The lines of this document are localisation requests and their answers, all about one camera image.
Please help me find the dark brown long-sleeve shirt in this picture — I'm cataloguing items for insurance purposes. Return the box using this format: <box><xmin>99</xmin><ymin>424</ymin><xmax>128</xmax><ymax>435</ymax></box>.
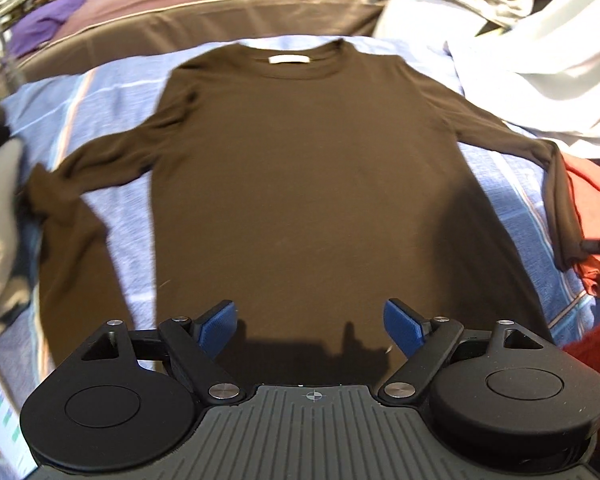
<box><xmin>27</xmin><ymin>40</ymin><xmax>583</xmax><ymax>385</ymax></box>

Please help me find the grey and black garment pile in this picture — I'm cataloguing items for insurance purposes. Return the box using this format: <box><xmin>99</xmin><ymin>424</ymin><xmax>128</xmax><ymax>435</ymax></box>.
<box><xmin>0</xmin><ymin>94</ymin><xmax>44</xmax><ymax>346</ymax></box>

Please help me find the orange red garment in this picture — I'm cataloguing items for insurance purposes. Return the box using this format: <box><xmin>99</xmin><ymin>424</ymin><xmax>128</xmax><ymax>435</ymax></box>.
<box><xmin>562</xmin><ymin>153</ymin><xmax>600</xmax><ymax>298</ymax></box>

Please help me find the blue plaid bed sheet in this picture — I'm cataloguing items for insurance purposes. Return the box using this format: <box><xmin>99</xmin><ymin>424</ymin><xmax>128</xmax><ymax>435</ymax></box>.
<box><xmin>0</xmin><ymin>40</ymin><xmax>600</xmax><ymax>479</ymax></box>

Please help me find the white crumpled duvet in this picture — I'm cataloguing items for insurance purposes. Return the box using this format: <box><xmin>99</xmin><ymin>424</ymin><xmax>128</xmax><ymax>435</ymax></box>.
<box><xmin>374</xmin><ymin>0</ymin><xmax>600</xmax><ymax>159</ymax></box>

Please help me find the brown and mauve mattress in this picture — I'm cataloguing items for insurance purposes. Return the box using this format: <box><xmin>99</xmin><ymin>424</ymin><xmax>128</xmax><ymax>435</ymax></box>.
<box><xmin>18</xmin><ymin>0</ymin><xmax>386</xmax><ymax>81</ymax></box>

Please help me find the purple cloth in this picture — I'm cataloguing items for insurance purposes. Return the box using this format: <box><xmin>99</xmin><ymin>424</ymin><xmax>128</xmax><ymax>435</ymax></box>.
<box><xmin>7</xmin><ymin>0</ymin><xmax>86</xmax><ymax>58</ymax></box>

